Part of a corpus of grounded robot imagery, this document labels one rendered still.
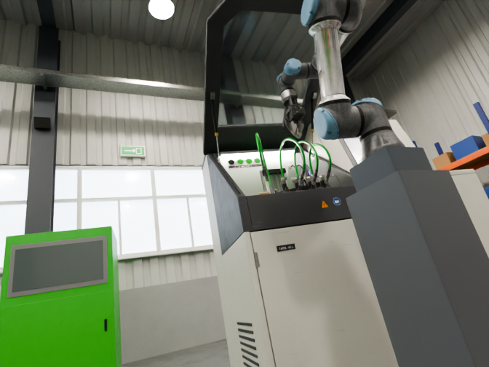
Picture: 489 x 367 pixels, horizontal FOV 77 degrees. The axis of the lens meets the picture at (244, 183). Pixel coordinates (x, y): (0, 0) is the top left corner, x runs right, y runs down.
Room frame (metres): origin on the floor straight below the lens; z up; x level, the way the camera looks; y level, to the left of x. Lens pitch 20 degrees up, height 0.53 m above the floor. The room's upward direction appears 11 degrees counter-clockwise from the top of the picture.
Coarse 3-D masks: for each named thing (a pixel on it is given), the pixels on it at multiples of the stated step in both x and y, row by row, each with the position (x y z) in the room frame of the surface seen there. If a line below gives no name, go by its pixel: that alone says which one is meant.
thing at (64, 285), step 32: (32, 256) 3.18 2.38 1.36; (64, 256) 3.29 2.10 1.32; (96, 256) 3.40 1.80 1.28; (32, 288) 3.19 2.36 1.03; (64, 288) 3.29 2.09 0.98; (96, 288) 3.41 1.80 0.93; (0, 320) 3.10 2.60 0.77; (32, 320) 3.20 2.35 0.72; (64, 320) 3.30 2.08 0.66; (96, 320) 3.40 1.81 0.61; (0, 352) 3.11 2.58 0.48; (32, 352) 3.20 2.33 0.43; (64, 352) 3.30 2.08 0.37; (96, 352) 3.40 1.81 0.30
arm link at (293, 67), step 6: (288, 60) 1.17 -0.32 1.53; (294, 60) 1.18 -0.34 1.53; (288, 66) 1.17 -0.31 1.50; (294, 66) 1.17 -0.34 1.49; (300, 66) 1.18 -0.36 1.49; (306, 66) 1.21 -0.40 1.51; (282, 72) 1.24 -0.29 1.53; (288, 72) 1.20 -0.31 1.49; (294, 72) 1.19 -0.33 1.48; (300, 72) 1.21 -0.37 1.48; (306, 72) 1.22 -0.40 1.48; (282, 78) 1.25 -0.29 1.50; (288, 78) 1.23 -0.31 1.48; (294, 78) 1.24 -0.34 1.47; (300, 78) 1.24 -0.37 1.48; (288, 84) 1.28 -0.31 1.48
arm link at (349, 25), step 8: (352, 0) 0.82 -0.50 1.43; (360, 0) 0.84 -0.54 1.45; (352, 8) 0.83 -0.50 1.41; (360, 8) 0.85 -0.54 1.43; (352, 16) 0.86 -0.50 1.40; (360, 16) 0.89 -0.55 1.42; (344, 24) 0.90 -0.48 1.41; (352, 24) 0.90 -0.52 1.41; (344, 32) 0.95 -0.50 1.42; (344, 40) 1.02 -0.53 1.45; (312, 64) 1.19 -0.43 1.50; (312, 72) 1.23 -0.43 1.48
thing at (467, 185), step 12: (396, 120) 2.03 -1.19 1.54; (396, 132) 1.98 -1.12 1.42; (324, 144) 1.78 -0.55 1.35; (336, 144) 1.80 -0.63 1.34; (408, 144) 1.96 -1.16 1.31; (324, 156) 1.79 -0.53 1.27; (336, 156) 1.77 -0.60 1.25; (348, 168) 1.76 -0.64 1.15; (456, 180) 1.64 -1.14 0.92; (468, 180) 1.66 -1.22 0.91; (468, 192) 1.65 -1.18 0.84; (480, 192) 1.67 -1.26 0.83; (468, 204) 1.64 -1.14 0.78; (480, 204) 1.66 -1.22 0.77; (480, 216) 1.65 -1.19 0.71; (480, 228) 1.64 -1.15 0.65
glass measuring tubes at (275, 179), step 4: (284, 168) 1.90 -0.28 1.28; (272, 172) 1.87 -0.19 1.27; (276, 172) 1.88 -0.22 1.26; (280, 172) 1.89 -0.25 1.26; (284, 172) 1.90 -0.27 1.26; (272, 176) 1.88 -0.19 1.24; (276, 176) 1.91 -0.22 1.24; (280, 176) 1.91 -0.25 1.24; (272, 180) 1.90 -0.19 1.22; (276, 180) 1.90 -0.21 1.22; (280, 180) 1.89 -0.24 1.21; (268, 184) 1.89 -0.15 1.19; (272, 184) 1.89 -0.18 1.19; (276, 184) 1.88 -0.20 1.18; (280, 184) 1.89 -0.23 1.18; (268, 188) 1.88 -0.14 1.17; (272, 188) 1.87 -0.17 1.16; (276, 188) 1.88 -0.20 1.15; (280, 188) 1.89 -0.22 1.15
